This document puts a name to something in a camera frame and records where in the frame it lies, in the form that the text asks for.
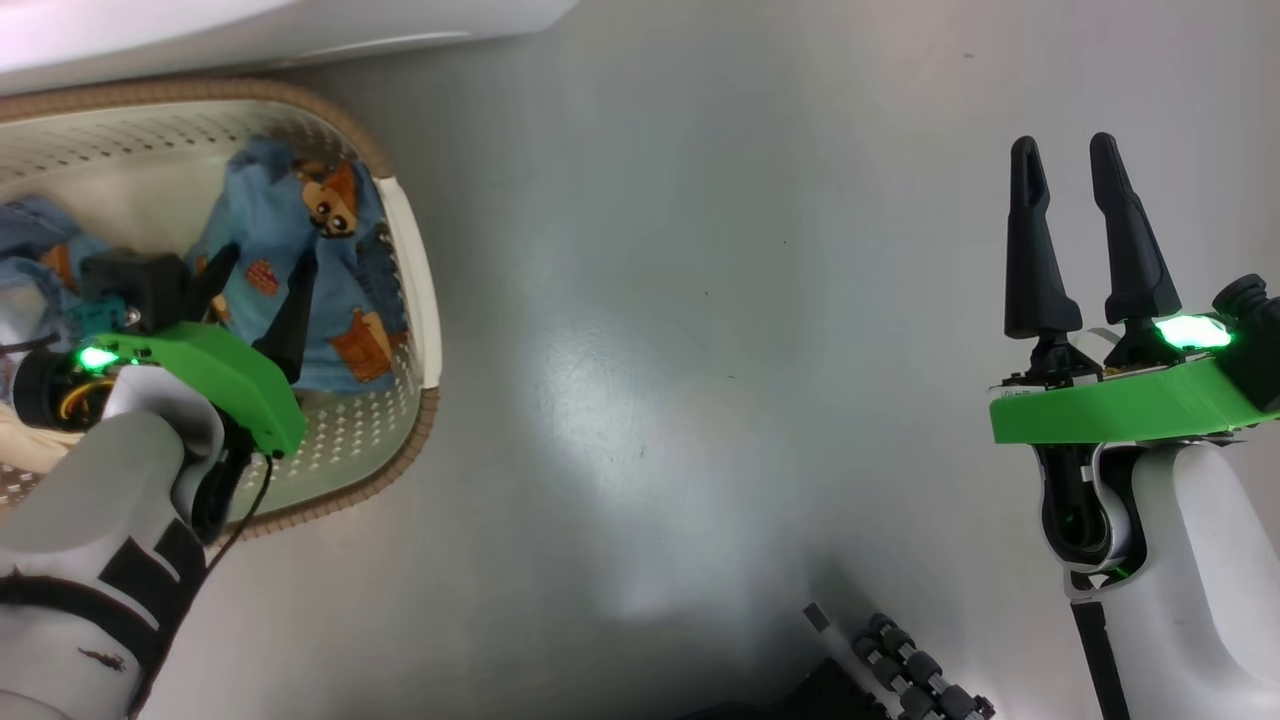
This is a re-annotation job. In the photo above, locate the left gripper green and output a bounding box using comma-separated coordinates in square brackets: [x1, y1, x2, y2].
[12, 242, 319, 459]

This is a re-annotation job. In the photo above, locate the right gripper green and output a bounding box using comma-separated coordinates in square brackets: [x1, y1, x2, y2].
[988, 132, 1280, 446]

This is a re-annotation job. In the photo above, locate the cream garment with orange print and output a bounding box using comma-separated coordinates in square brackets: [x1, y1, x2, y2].
[0, 400, 71, 476]

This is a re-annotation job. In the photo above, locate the cream basket with brown rim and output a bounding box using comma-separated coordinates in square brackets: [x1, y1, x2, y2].
[0, 78, 443, 541]

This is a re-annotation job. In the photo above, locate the white washing machine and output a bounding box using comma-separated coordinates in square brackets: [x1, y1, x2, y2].
[0, 0, 581, 98]

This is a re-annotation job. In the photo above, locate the teal left camera connector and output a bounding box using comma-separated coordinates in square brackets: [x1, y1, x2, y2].
[75, 300, 131, 341]

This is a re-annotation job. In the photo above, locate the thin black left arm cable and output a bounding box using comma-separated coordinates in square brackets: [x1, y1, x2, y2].
[200, 450, 276, 576]

